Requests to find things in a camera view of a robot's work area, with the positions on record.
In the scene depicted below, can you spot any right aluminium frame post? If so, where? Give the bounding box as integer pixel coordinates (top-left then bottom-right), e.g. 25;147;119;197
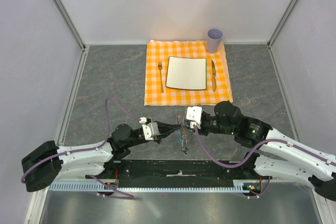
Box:
267;0;300;49

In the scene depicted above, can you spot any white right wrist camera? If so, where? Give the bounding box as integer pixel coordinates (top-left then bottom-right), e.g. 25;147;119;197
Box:
185;106;203;129

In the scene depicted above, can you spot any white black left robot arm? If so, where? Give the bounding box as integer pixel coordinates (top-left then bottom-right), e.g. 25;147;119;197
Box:
21;121;181;192

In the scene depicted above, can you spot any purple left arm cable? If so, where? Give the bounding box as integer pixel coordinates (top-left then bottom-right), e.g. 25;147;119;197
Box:
20;98;148;199

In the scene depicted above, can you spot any orange white checkered cloth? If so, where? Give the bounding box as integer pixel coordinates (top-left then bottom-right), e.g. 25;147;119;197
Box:
144;40;233;106

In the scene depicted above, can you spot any lilac plastic cup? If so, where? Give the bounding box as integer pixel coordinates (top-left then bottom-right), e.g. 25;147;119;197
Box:
206;28;223;54

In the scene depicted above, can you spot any gold knife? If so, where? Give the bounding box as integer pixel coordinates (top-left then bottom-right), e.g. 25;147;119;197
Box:
212;60;217;92

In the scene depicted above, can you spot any left aluminium frame post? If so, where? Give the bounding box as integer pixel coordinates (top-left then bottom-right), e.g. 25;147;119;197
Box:
52;0;86;51

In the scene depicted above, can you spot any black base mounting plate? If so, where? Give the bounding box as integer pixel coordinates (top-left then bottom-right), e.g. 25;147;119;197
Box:
96;159;260;188

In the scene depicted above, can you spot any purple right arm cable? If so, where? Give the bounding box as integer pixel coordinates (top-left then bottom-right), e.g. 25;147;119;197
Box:
194;126;336;198

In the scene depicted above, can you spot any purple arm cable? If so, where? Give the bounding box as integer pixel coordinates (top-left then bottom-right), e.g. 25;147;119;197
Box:
194;126;336;198
20;98;148;199

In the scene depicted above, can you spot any light blue cable duct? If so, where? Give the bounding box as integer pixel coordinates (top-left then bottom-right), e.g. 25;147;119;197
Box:
48;181;261;193

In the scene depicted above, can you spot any white square plate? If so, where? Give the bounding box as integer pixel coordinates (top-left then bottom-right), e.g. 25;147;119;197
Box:
166;56;207;90

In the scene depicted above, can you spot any aluminium frame post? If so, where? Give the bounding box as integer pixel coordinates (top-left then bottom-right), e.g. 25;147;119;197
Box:
267;0;300;49
52;0;86;51

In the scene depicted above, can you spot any metal key organizer blue handle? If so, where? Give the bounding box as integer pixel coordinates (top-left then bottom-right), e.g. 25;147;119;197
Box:
175;115;188;154

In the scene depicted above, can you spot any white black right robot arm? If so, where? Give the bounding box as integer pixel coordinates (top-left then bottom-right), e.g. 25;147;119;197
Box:
186;101;335;201

